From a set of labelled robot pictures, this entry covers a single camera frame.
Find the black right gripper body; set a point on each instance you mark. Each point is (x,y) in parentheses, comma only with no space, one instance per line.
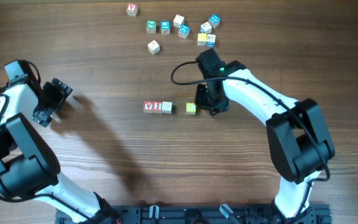
(206,99)

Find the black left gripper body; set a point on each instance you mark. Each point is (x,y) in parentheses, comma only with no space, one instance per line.
(55,98)

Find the yellow wooden block front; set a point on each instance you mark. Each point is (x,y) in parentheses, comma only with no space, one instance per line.
(190,108)

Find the yellow wooden block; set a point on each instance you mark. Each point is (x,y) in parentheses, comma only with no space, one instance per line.
(201,39)
(190,108)

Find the plain wooden block lowest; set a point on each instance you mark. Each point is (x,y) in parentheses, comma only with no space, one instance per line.
(167,107)

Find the red I wooden block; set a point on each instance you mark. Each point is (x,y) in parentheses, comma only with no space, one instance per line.
(157,107)

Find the block with blue side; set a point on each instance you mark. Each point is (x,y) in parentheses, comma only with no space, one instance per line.
(211,40)

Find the red A wooden block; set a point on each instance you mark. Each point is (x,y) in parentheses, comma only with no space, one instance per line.
(148,106)

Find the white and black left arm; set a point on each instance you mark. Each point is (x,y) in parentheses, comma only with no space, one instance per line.
(29,169)

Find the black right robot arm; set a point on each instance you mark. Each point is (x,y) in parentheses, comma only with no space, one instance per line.
(299,141)

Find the plain picture wooden block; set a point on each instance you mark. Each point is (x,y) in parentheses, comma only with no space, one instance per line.
(206,28)

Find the blue D wooden block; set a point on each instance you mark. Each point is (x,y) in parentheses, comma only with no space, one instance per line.
(183,31)

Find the blue top right block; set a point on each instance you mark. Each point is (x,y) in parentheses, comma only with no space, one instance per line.
(214,21)

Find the violin picture wooden block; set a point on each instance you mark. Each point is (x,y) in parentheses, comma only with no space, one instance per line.
(153,47)

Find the plain leaf wooden block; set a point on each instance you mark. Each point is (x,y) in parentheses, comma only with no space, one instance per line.
(178,21)

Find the blue letter wooden block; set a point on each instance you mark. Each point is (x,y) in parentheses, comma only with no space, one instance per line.
(165,27)

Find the green Z wooden block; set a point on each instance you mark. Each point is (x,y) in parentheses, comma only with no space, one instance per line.
(151,26)

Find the red Y wooden block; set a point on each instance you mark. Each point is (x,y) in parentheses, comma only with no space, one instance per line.
(132,9)

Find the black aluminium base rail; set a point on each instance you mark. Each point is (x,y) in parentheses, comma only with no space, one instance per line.
(253,213)

